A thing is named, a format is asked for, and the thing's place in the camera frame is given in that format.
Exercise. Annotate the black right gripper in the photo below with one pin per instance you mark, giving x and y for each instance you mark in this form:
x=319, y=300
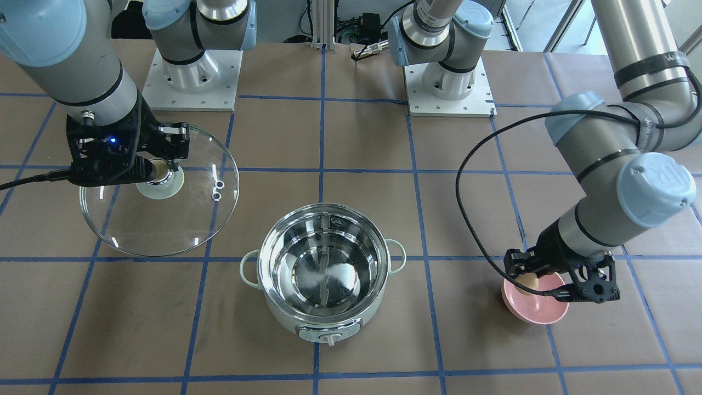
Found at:
x=143, y=133

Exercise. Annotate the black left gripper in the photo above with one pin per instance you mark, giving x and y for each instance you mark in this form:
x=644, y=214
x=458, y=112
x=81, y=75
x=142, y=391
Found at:
x=550, y=254

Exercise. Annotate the brown egg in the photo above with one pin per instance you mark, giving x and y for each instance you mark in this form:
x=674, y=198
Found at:
x=528, y=281

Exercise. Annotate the glass pot lid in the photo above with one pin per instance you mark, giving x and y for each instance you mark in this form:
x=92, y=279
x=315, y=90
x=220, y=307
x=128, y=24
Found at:
x=178, y=211

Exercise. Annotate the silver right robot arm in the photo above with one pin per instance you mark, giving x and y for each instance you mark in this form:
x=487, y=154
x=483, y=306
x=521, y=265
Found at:
x=63, y=46

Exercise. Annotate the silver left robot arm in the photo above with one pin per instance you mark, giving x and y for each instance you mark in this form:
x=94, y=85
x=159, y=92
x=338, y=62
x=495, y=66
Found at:
x=619, y=154

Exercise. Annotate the mint green cooking pot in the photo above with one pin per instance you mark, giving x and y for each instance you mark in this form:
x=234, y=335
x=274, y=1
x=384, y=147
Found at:
x=323, y=269

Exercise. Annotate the pink bowl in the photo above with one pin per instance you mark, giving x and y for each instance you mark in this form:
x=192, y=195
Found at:
x=535, y=309

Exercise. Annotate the black power adapter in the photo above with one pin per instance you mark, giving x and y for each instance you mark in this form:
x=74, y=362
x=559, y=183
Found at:
x=369, y=27

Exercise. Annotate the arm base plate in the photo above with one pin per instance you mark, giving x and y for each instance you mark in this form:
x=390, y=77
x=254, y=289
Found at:
x=433, y=91
x=209, y=84

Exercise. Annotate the aluminium frame post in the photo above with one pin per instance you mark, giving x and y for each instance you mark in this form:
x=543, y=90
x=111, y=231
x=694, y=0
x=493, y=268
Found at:
x=323, y=20

